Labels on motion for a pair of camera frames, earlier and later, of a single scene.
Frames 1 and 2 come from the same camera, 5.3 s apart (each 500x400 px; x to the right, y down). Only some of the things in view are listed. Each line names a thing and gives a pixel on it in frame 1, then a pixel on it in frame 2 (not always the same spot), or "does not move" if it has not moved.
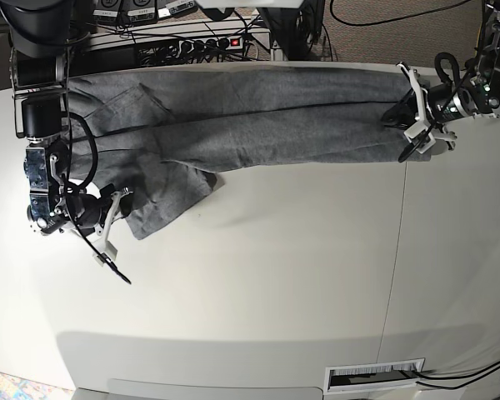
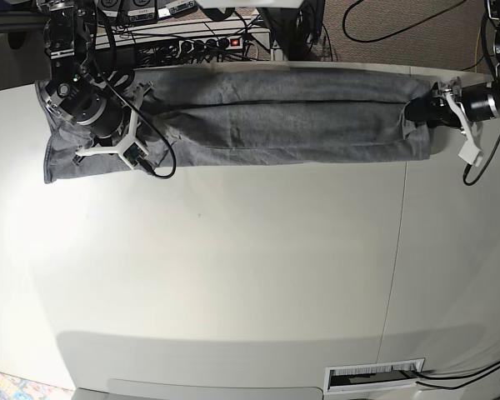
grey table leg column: [277, 52] does not move
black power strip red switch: [210, 44] does not move
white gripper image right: [404, 112] → [433, 109]
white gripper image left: [100, 242] → [129, 150]
